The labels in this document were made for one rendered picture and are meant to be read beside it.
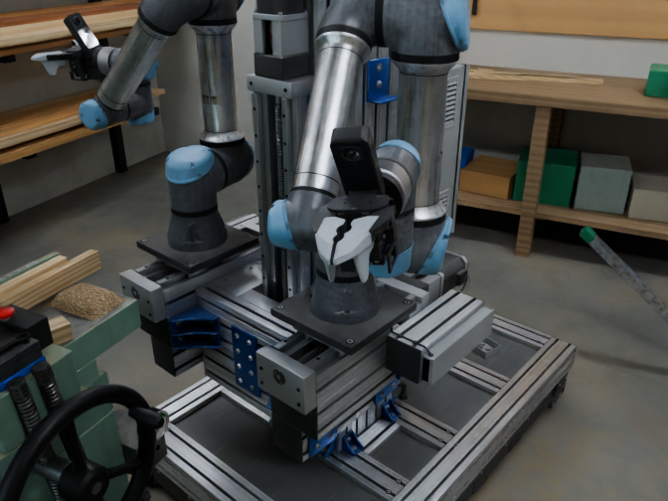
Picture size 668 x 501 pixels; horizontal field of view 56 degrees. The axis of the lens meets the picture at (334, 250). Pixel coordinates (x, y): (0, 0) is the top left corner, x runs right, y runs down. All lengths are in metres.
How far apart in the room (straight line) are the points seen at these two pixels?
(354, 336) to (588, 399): 1.45
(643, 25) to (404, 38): 2.73
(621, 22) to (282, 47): 2.62
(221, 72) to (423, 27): 0.67
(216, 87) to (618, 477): 1.68
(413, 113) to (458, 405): 1.17
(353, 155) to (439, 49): 0.41
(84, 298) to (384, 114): 0.76
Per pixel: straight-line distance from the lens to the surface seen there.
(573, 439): 2.36
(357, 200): 0.73
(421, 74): 1.09
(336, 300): 1.26
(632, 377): 2.72
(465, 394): 2.11
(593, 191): 3.47
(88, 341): 1.20
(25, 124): 3.73
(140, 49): 1.56
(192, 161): 1.54
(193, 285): 1.61
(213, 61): 1.60
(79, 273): 1.36
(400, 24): 1.07
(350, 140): 0.71
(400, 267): 0.94
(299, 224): 0.94
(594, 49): 3.77
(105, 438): 1.32
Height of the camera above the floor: 1.52
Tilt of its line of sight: 27 degrees down
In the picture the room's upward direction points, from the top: straight up
